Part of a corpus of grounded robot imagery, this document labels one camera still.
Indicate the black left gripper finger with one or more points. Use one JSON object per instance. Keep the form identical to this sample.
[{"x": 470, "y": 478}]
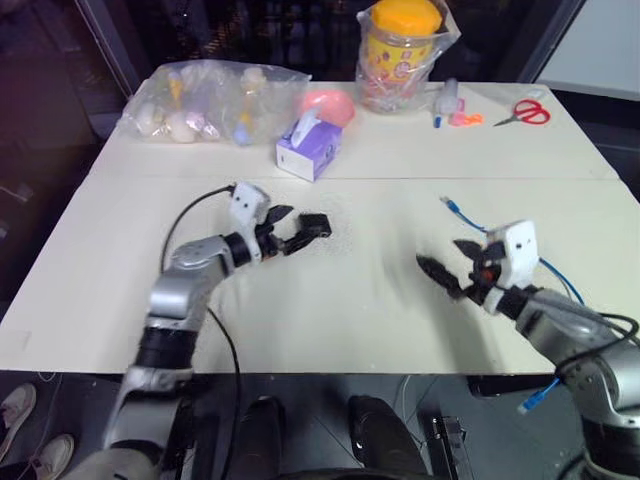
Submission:
[
  {"x": 301, "y": 235},
  {"x": 278, "y": 214}
]

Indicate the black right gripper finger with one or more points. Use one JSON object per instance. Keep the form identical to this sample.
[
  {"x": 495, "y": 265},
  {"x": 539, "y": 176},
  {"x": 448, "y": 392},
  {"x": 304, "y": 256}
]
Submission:
[
  {"x": 469, "y": 248},
  {"x": 442, "y": 275}
]

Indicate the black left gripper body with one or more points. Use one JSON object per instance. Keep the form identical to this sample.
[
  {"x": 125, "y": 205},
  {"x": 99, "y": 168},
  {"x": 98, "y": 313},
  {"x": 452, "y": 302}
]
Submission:
[{"x": 272, "y": 243}]

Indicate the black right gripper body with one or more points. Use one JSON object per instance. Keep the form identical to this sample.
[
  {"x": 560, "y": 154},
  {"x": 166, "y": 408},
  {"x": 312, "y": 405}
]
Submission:
[{"x": 487, "y": 272}]

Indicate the small black box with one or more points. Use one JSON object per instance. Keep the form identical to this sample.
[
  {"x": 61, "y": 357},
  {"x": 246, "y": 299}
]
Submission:
[{"x": 317, "y": 226}]

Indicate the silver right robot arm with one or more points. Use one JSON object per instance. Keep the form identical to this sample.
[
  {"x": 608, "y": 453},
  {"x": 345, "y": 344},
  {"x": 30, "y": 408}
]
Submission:
[{"x": 555, "y": 320}]

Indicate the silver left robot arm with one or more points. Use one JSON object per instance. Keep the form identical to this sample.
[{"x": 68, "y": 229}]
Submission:
[{"x": 195, "y": 260}]

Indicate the purple tissue box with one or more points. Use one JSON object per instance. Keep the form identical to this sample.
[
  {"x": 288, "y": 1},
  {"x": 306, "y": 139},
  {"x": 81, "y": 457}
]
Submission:
[{"x": 310, "y": 147}]

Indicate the pink plastic bowl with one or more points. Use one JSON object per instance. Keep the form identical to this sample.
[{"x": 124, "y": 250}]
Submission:
[{"x": 332, "y": 106}]

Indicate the pink and orange clip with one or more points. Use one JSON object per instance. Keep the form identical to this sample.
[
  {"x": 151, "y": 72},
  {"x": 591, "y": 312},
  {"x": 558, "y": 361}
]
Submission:
[{"x": 467, "y": 119}]

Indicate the clear plastic bag of toys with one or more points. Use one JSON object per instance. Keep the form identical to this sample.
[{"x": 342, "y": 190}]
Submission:
[{"x": 200, "y": 107}]

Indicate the black device under table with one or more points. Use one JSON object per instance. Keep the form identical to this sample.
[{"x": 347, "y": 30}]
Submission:
[{"x": 445, "y": 445}]

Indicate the yellow-lidded jar in plastic bag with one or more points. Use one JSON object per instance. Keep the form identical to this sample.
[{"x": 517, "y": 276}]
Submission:
[{"x": 397, "y": 55}]

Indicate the white shoe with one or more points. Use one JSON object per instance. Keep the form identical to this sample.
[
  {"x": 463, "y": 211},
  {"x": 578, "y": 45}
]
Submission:
[
  {"x": 52, "y": 452},
  {"x": 17, "y": 407}
]

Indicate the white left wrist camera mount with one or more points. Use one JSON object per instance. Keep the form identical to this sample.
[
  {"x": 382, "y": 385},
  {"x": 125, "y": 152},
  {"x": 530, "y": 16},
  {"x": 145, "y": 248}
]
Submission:
[{"x": 246, "y": 204}]

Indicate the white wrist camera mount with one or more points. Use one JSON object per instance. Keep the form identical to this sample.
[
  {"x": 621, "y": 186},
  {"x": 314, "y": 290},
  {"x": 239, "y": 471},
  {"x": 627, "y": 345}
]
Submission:
[
  {"x": 246, "y": 204},
  {"x": 520, "y": 250}
]

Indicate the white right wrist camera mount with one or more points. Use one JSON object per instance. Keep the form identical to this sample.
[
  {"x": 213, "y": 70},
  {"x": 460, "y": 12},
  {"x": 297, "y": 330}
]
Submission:
[{"x": 520, "y": 250}]

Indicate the grey metal frame post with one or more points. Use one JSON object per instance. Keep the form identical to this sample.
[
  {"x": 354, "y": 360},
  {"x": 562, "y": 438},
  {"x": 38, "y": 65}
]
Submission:
[
  {"x": 552, "y": 40},
  {"x": 112, "y": 45}
]

